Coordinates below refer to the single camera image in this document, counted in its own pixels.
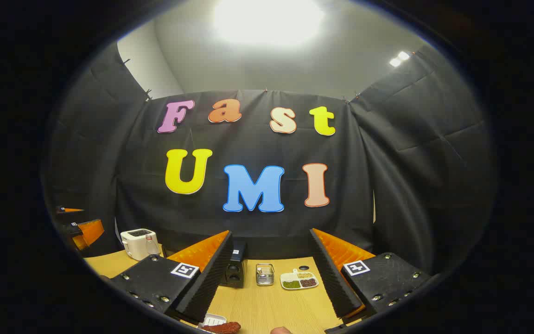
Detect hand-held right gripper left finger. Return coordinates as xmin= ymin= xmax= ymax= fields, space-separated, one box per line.
xmin=109 ymin=231 xmax=234 ymax=324

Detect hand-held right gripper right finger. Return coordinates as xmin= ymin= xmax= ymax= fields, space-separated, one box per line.
xmin=310 ymin=228 xmax=432 ymax=320

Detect red meat piece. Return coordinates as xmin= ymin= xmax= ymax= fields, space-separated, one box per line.
xmin=201 ymin=321 xmax=242 ymax=334

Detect white toaster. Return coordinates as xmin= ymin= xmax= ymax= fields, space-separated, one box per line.
xmin=120 ymin=228 xmax=160 ymax=261

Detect white divided plate of beans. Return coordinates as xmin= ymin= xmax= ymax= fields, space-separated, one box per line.
xmin=280 ymin=269 xmax=319 ymax=291

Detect large ceiling light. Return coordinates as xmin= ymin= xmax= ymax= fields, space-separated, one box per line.
xmin=214 ymin=0 xmax=325 ymax=47

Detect metal wire holder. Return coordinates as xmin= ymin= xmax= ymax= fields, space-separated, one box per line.
xmin=255 ymin=263 xmax=275 ymax=286

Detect small ceiling lights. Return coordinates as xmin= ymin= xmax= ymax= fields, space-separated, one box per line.
xmin=389 ymin=51 xmax=410 ymax=68

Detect small white tray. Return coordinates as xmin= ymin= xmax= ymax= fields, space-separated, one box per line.
xmin=197 ymin=314 xmax=227 ymax=331

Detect black electric oven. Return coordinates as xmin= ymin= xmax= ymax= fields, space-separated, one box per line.
xmin=221 ymin=241 xmax=248 ymax=289

